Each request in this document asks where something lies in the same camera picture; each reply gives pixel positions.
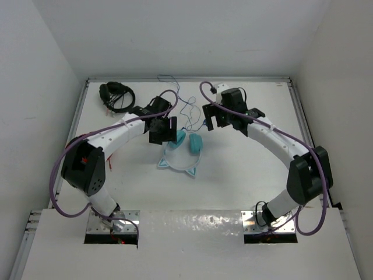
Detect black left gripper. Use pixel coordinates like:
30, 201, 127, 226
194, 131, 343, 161
149, 115, 176, 145

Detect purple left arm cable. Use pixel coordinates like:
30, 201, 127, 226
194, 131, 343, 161
50, 89, 179, 243

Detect blue headphone cable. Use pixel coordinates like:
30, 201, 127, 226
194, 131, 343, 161
157, 74, 208, 132

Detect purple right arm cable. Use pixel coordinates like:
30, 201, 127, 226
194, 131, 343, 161
199, 80, 329, 236

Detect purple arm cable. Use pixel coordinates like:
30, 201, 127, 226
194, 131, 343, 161
199, 80, 329, 236
50, 89, 179, 243

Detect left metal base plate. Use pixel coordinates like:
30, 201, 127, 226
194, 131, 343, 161
86, 211, 139, 235

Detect metal base plate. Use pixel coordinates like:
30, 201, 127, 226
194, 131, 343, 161
86, 211, 139, 235
241, 209, 295, 235

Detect teal cat-ear headphones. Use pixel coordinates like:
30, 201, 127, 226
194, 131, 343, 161
157, 129, 203, 178

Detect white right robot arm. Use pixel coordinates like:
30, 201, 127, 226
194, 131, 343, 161
203, 84, 333, 227

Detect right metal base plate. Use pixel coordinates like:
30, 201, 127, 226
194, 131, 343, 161
241, 209, 295, 235

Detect red headphones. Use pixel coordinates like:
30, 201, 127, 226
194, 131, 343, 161
106, 154, 113, 171

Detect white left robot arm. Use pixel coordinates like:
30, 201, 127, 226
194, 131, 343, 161
61, 96, 177, 217

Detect black headphones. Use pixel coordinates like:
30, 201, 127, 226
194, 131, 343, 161
98, 81, 136, 114

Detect white front cover board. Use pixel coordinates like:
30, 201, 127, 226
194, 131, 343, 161
23, 209, 360, 279

